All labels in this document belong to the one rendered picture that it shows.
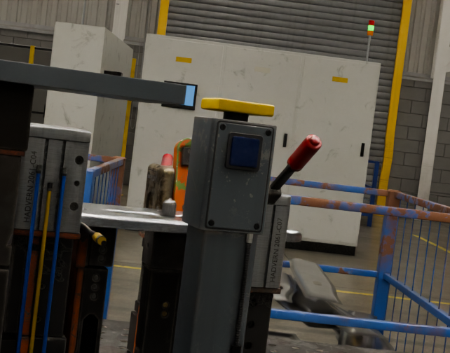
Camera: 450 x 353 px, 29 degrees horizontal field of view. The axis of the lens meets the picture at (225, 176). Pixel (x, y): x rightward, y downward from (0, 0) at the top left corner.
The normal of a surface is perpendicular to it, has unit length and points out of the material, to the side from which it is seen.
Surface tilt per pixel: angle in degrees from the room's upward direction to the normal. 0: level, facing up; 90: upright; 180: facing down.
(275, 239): 90
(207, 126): 90
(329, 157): 90
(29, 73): 90
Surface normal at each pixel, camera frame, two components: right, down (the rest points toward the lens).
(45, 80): 0.33, 0.09
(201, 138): -0.94, -0.10
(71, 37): -0.01, 0.05
